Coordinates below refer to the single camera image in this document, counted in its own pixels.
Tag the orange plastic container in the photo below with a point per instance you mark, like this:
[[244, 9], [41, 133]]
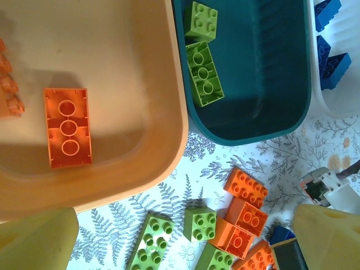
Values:
[[112, 56]]

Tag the teal plastic container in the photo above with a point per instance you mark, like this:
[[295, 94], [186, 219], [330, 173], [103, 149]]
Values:
[[267, 84]]

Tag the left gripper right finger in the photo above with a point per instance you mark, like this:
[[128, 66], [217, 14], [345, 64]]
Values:
[[329, 242]]

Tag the white plastic container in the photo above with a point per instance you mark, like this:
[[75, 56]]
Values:
[[326, 105]]

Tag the floral patterned table cover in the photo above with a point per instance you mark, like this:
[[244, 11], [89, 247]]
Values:
[[281, 154]]

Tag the small green lego brick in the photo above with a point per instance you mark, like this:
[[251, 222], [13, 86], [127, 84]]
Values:
[[200, 225], [201, 22]]

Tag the orange lego brick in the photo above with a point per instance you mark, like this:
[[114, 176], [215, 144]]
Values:
[[8, 84], [256, 258], [247, 218], [230, 239], [244, 185], [67, 126]]

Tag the small blue lego brick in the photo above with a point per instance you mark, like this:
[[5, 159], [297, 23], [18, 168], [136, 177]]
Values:
[[281, 233]]

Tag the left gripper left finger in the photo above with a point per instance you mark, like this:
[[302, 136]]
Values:
[[33, 242]]

